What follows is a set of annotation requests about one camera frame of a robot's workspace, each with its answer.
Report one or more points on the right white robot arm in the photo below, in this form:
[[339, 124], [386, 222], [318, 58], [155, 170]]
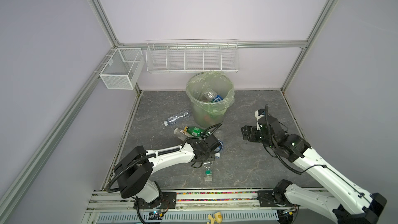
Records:
[[348, 203]]

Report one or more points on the clear bottle green cap small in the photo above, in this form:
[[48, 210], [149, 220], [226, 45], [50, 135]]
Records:
[[208, 172]]

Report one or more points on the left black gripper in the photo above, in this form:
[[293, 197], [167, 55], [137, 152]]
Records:
[[211, 157]]

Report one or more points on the clear bottle dark blue neck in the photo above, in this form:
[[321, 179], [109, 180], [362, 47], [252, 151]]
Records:
[[176, 118]]

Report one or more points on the clear bottle orange label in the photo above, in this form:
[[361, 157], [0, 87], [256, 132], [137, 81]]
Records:
[[182, 134]]

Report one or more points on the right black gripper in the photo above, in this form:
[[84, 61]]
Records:
[[245, 133]]

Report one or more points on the clear bottle blue label white cap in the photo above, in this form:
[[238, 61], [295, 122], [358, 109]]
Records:
[[212, 96]]

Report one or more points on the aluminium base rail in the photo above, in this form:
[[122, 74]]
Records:
[[188, 200]]

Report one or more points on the yellow toy figure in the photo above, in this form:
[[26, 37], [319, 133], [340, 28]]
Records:
[[215, 218]]

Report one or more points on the white wire wall shelf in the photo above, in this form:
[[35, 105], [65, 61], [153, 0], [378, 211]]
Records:
[[192, 55]]

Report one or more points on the white mesh wall basket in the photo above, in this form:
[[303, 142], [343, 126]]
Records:
[[123, 69]]

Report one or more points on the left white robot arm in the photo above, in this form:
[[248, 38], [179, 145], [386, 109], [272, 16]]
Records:
[[132, 174]]

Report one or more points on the green bottle yellow cap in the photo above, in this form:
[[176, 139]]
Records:
[[194, 131]]

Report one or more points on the green-lined mesh waste bin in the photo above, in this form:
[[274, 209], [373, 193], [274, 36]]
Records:
[[206, 113]]

